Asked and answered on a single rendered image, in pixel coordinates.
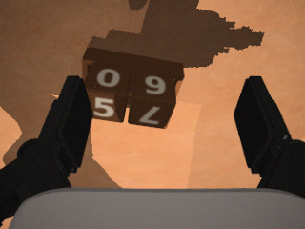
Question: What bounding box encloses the brown wooden tray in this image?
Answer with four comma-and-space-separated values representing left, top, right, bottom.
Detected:
82, 47, 185, 108

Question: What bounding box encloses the brown number cube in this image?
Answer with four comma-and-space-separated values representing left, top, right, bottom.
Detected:
128, 73, 176, 129
84, 65, 132, 123

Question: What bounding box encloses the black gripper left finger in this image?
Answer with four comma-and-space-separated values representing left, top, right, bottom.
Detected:
0, 75, 93, 227

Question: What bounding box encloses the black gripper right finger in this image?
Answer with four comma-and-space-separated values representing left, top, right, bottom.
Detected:
234, 76, 305, 198

